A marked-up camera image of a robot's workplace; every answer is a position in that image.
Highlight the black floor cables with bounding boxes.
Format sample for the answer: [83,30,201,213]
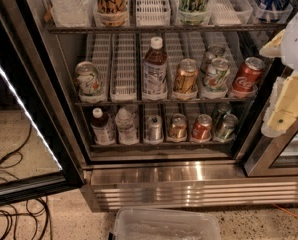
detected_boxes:
[0,122,53,240]

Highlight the white green can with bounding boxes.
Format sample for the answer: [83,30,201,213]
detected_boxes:
[203,57,230,92]
[75,61,103,102]

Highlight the white green can front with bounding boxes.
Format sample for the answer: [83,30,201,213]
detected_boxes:
[203,57,230,92]

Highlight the clear water bottle shelf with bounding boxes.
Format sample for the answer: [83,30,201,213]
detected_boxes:
[115,108,138,145]
[50,0,92,28]

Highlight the green can bottom front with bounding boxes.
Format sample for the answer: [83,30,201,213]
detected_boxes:
[215,114,238,141]

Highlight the silver can behind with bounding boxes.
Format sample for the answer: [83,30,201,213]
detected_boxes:
[200,45,226,73]

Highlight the brown tea bottle bottom shelf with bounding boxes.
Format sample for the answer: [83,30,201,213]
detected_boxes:
[91,108,115,145]

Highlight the silver can bottom shelf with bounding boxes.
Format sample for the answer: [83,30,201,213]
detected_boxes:
[147,115,162,141]

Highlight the red coca cola can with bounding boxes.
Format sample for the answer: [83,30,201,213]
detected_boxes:
[232,57,265,97]

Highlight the orange cable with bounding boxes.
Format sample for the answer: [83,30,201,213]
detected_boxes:
[272,203,298,222]

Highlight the stainless steel fridge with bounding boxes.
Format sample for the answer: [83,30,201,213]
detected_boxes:
[0,0,298,213]

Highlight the gold soda can middle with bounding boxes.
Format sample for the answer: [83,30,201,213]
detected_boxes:
[173,58,199,94]

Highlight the open glass fridge door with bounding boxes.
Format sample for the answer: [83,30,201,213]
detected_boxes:
[0,0,83,206]

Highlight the clear water bottle top shelf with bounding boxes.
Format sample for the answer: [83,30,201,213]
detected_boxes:
[50,0,92,28]

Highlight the clear water bottle bottom shelf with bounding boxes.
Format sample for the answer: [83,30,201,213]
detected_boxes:
[115,108,138,145]

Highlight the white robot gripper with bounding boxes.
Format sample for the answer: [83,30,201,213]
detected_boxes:
[259,12,298,138]

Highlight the brown tea bottle shelf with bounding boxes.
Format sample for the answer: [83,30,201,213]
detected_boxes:
[142,36,168,100]
[91,108,115,145]

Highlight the red can bottom shelf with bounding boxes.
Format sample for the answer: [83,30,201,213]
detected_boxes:
[191,114,212,142]

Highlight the white green can left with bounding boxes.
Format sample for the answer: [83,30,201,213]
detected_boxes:
[75,61,103,102]

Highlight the clear plastic bin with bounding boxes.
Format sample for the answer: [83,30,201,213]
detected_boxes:
[108,207,221,240]

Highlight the brown tea bottle middle shelf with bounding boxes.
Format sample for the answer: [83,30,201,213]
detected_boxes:
[142,36,168,100]

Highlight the green can bottom behind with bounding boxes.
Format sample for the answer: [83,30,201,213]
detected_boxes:
[212,102,232,126]

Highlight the gold can bottom shelf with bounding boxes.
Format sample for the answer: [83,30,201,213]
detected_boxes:
[168,113,187,139]

